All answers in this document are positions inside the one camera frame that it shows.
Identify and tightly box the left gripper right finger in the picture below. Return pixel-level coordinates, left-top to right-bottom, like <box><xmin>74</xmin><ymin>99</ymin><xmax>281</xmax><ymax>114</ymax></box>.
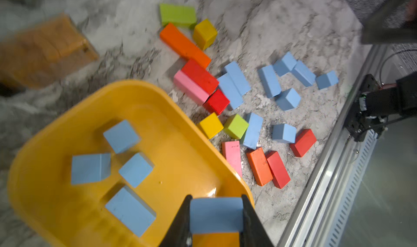
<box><xmin>240</xmin><ymin>194</ymin><xmax>274</xmax><ymax>247</ymax></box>

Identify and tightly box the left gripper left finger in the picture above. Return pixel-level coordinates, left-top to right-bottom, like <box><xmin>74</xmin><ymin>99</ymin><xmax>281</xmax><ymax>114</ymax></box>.
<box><xmin>159</xmin><ymin>194</ymin><xmax>193</xmax><ymax>247</ymax></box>

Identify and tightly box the yellow plastic tray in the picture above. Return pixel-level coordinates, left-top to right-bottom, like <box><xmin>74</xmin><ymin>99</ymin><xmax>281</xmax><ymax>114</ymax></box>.
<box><xmin>7</xmin><ymin>80</ymin><xmax>252</xmax><ymax>247</ymax></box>

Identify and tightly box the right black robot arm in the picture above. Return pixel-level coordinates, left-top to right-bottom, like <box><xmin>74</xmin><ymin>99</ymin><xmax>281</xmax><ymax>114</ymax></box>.
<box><xmin>359</xmin><ymin>72</ymin><xmax>417</xmax><ymax>117</ymax></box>

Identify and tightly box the blue cube centre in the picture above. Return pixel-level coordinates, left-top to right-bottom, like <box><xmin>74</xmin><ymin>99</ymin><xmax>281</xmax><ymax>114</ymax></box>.
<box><xmin>190</xmin><ymin>197</ymin><xmax>244</xmax><ymax>235</ymax></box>

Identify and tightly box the red block lower left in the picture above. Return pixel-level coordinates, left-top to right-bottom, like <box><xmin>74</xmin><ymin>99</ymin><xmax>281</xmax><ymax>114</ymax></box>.
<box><xmin>266</xmin><ymin>151</ymin><xmax>291</xmax><ymax>189</ymax></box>

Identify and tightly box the red block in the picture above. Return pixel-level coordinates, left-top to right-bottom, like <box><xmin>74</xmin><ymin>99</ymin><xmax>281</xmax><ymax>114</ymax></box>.
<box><xmin>266</xmin><ymin>151</ymin><xmax>291</xmax><ymax>189</ymax></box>
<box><xmin>181</xmin><ymin>59</ymin><xmax>219</xmax><ymax>95</ymax></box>
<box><xmin>290</xmin><ymin>129</ymin><xmax>317</xmax><ymax>157</ymax></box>

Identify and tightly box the orange block lower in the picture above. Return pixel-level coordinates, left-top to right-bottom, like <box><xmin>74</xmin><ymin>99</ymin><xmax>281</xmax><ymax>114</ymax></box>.
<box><xmin>246</xmin><ymin>147</ymin><xmax>273</xmax><ymax>186</ymax></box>

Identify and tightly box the pink block lower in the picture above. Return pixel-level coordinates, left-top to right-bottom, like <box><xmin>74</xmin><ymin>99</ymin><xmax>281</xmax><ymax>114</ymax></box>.
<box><xmin>222</xmin><ymin>141</ymin><xmax>242</xmax><ymax>177</ymax></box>

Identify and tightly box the pink block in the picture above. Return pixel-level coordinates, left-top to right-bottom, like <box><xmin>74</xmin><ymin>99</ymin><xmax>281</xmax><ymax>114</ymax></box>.
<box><xmin>222</xmin><ymin>141</ymin><xmax>242</xmax><ymax>177</ymax></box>
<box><xmin>173</xmin><ymin>70</ymin><xmax>209</xmax><ymax>106</ymax></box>

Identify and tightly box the blue cube near red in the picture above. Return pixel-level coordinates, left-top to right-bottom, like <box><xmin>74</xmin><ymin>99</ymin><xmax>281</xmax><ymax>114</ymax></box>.
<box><xmin>272</xmin><ymin>124</ymin><xmax>296</xmax><ymax>144</ymax></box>

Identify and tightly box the red block bottom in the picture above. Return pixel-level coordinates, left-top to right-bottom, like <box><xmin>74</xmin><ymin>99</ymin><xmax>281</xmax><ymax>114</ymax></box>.
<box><xmin>290</xmin><ymin>129</ymin><xmax>317</xmax><ymax>157</ymax></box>

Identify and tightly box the green cube middle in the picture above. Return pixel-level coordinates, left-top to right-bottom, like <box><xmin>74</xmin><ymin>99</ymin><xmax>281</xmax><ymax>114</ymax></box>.
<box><xmin>224</xmin><ymin>114</ymin><xmax>249</xmax><ymax>139</ymax></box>

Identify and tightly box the blue block centre low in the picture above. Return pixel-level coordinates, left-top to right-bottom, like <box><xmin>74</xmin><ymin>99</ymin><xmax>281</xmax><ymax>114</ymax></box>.
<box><xmin>241</xmin><ymin>112</ymin><xmax>263</xmax><ymax>150</ymax></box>

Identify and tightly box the yellow cube middle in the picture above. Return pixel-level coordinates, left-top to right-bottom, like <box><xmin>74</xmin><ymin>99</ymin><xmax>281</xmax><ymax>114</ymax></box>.
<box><xmin>197</xmin><ymin>113</ymin><xmax>224</xmax><ymax>139</ymax></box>

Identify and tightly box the small red cube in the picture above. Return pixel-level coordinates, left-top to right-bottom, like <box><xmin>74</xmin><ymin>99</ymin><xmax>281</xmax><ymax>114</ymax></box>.
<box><xmin>203</xmin><ymin>89</ymin><xmax>230</xmax><ymax>116</ymax></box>

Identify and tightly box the blue cube lower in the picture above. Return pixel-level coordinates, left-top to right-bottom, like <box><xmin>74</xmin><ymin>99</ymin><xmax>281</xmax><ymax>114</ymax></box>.
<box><xmin>275</xmin><ymin>88</ymin><xmax>301</xmax><ymax>111</ymax></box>

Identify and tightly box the pink block upper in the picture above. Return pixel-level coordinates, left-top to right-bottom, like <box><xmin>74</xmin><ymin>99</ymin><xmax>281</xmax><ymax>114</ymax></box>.
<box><xmin>173</xmin><ymin>70</ymin><xmax>209</xmax><ymax>106</ymax></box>

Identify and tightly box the blue block right tall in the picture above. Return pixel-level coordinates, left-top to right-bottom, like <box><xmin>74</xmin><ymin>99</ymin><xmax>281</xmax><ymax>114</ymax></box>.
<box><xmin>258</xmin><ymin>65</ymin><xmax>282</xmax><ymax>98</ymax></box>

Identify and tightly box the red block upper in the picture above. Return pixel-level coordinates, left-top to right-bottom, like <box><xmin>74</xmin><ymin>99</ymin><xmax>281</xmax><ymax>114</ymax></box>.
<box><xmin>181</xmin><ymin>59</ymin><xmax>219</xmax><ymax>95</ymax></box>

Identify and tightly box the blue cube far right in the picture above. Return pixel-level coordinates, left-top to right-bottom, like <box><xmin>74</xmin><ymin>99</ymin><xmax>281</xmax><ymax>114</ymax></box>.
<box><xmin>316</xmin><ymin>71</ymin><xmax>339</xmax><ymax>90</ymax></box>

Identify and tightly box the long orange block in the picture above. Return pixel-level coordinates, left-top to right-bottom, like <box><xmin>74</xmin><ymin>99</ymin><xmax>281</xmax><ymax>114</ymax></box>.
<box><xmin>160</xmin><ymin>23</ymin><xmax>211</xmax><ymax>68</ymax></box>

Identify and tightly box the small yellow block by orange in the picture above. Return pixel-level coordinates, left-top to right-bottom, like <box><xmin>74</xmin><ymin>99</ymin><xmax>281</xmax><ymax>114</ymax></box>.
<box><xmin>193</xmin><ymin>19</ymin><xmax>218</xmax><ymax>50</ymax></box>

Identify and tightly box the green block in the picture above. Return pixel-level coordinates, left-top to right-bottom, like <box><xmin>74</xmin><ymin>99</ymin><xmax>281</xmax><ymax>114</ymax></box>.
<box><xmin>159</xmin><ymin>3</ymin><xmax>197</xmax><ymax>28</ymax></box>

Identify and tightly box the brown spice jar black lid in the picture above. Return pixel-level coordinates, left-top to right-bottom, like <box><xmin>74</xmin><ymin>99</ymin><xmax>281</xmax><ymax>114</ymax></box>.
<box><xmin>1</xmin><ymin>13</ymin><xmax>99</xmax><ymax>90</ymax></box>

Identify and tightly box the aluminium front rail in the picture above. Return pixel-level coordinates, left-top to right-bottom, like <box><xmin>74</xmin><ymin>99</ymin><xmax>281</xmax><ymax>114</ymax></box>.
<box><xmin>278</xmin><ymin>45</ymin><xmax>393</xmax><ymax>247</ymax></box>

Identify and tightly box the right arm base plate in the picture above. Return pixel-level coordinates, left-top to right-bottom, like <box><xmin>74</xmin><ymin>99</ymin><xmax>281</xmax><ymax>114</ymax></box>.
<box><xmin>343</xmin><ymin>74</ymin><xmax>388</xmax><ymax>142</ymax></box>

